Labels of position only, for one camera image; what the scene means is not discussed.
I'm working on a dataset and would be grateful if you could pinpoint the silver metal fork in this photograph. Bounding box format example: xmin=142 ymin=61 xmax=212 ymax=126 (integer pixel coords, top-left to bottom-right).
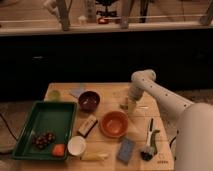
xmin=119 ymin=104 xmax=149 ymax=111

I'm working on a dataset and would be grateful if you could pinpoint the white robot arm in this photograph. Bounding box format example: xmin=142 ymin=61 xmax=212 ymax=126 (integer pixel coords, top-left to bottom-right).
xmin=128 ymin=69 xmax=213 ymax=171

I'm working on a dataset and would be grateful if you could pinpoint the orange bowl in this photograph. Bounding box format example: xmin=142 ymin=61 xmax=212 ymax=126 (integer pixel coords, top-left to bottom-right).
xmin=99 ymin=111 xmax=128 ymax=138

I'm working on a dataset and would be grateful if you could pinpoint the purple bowl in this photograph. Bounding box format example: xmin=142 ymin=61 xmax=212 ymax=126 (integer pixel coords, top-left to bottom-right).
xmin=78 ymin=91 xmax=100 ymax=113

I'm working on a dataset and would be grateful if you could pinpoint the black and white eraser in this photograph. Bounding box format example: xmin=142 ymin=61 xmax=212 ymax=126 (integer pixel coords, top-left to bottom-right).
xmin=77 ymin=115 xmax=98 ymax=138

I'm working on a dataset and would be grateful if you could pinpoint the blue sponge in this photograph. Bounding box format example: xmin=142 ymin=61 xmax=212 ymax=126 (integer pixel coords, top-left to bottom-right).
xmin=117 ymin=138 xmax=135 ymax=164

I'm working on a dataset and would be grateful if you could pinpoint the white cup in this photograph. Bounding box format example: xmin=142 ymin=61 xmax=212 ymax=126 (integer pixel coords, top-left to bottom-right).
xmin=67 ymin=136 xmax=86 ymax=156

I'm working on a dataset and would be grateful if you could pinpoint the yellow banana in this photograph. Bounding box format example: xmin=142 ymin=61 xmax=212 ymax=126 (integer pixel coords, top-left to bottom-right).
xmin=81 ymin=153 xmax=109 ymax=161

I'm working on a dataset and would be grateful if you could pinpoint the green plastic tray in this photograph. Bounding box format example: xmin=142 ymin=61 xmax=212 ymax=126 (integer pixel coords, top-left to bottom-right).
xmin=12 ymin=101 xmax=77 ymax=161

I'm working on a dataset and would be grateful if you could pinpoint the green small cup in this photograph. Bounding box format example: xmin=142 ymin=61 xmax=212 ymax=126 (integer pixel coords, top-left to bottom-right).
xmin=48 ymin=90 xmax=61 ymax=101

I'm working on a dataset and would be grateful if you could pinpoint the orange carrot piece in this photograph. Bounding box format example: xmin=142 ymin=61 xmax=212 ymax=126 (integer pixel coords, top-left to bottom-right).
xmin=52 ymin=144 xmax=65 ymax=157

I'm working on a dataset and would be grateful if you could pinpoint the red object on shelf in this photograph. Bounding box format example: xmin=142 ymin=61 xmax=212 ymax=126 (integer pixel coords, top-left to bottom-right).
xmin=98 ymin=17 xmax=109 ymax=24

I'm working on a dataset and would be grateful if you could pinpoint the dark grape bunch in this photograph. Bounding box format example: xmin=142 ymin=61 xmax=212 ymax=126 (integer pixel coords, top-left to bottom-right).
xmin=32 ymin=132 xmax=56 ymax=149

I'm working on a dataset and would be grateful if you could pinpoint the wooden table leg middle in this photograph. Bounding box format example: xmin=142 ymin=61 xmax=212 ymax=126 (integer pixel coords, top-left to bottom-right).
xmin=120 ymin=0 xmax=133 ymax=29

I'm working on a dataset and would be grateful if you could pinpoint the wooden table leg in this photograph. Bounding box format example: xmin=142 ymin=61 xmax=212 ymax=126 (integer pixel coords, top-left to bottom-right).
xmin=120 ymin=0 xmax=133 ymax=29
xmin=56 ymin=0 xmax=73 ymax=31

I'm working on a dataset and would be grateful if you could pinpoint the wooden table leg left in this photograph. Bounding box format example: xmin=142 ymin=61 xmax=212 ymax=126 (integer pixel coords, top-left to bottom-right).
xmin=56 ymin=0 xmax=73 ymax=31

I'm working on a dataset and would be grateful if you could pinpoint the black cable right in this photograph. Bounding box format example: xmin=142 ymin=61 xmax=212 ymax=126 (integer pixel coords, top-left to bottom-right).
xmin=169 ymin=135 xmax=177 ymax=149

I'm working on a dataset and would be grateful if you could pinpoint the black cable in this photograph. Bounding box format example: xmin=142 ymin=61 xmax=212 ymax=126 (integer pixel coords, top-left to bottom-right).
xmin=169 ymin=135 xmax=177 ymax=149
xmin=0 ymin=113 xmax=18 ymax=155

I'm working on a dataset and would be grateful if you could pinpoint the black cable left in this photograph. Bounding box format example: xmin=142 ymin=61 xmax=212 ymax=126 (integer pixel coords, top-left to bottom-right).
xmin=0 ymin=113 xmax=18 ymax=155

